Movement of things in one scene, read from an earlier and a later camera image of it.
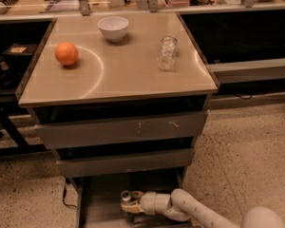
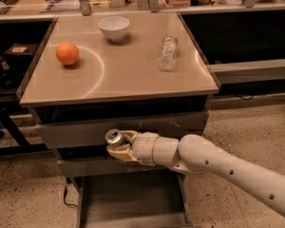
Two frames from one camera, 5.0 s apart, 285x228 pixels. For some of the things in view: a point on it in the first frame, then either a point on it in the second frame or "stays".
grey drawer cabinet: (123, 99) stays
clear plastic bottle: (167, 54) stays
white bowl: (113, 28) stays
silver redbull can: (124, 197) to (114, 137)
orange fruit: (66, 53) stays
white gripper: (147, 200) to (144, 148)
